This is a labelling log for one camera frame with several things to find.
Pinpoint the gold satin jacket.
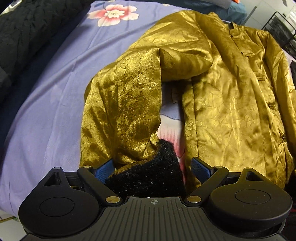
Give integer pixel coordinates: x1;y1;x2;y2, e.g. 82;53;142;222
80;11;295;191

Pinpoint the purple floral bed sheet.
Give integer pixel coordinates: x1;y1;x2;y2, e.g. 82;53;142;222
1;1;188;216

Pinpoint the black knit garment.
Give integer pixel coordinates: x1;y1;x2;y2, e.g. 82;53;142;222
1;1;92;99

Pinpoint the black wire rack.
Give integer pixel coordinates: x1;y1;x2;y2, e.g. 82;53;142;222
262;11;295;59

